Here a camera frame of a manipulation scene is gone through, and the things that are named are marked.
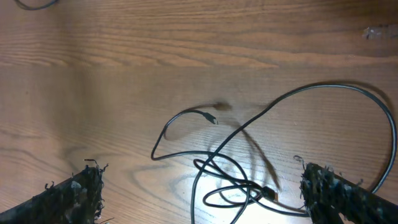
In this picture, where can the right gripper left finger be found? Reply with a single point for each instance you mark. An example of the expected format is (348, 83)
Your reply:
(75, 200)

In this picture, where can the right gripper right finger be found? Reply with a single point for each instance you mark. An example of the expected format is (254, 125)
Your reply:
(328, 195)

